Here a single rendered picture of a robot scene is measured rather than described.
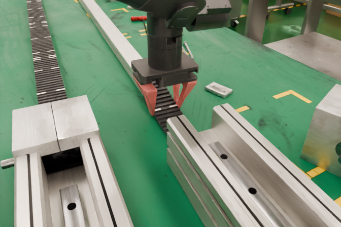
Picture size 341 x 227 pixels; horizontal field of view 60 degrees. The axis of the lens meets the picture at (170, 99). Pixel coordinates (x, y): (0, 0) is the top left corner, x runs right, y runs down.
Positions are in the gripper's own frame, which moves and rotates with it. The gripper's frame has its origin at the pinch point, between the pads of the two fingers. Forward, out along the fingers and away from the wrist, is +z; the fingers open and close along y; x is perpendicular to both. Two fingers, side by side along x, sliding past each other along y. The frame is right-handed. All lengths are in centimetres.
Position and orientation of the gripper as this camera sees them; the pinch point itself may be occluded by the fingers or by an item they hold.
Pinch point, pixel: (164, 107)
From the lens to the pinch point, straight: 55.7
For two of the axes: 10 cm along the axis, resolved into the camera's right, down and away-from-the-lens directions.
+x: -4.1, -5.0, 7.6
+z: -0.1, 8.4, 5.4
